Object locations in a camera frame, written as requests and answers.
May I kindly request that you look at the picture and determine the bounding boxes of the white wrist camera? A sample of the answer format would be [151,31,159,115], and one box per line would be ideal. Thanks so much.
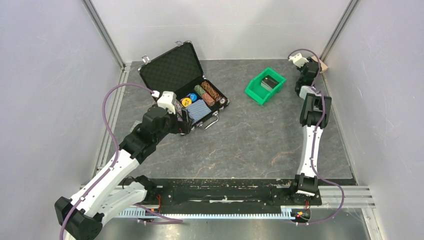
[151,90,176,115]
[288,52,309,68]

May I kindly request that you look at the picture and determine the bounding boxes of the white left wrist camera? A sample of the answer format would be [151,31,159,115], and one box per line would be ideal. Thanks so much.
[151,90,176,115]

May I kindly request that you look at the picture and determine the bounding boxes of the black poker chip case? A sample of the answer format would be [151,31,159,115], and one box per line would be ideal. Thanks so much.
[137,40,230,130]

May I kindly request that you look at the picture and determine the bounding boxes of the green plastic bin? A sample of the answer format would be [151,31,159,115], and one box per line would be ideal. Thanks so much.
[244,67,286,106]

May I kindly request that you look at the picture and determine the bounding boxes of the orange blue chip row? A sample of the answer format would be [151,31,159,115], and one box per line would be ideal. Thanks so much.
[172,99,184,117]

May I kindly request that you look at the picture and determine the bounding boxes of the orange black chip row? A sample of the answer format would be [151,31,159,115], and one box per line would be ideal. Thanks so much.
[200,80,227,105]

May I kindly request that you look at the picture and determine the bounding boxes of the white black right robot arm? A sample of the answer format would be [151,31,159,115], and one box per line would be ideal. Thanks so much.
[288,53,332,204]

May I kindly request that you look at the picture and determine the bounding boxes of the blue small blind button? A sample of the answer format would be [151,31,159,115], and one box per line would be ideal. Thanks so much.
[186,93,198,103]

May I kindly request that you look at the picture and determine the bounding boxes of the blue patterned playing card deck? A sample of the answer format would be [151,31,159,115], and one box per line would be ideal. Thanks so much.
[186,99,211,123]

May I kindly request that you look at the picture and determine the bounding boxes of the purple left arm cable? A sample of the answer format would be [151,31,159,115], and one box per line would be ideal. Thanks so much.
[58,82,184,240]

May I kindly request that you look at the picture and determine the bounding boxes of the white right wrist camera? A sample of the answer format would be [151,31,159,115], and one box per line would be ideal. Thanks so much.
[288,52,309,68]

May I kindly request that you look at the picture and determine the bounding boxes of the beige card holder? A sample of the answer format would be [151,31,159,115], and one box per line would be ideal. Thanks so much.
[320,62,329,74]

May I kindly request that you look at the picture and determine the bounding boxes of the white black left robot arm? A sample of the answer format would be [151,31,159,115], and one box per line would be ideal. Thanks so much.
[54,104,193,240]

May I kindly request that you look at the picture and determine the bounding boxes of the yellow big blind button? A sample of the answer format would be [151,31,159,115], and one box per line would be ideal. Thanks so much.
[181,97,193,108]

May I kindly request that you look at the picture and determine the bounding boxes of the green red chip row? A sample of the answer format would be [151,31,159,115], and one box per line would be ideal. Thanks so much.
[194,85,215,107]

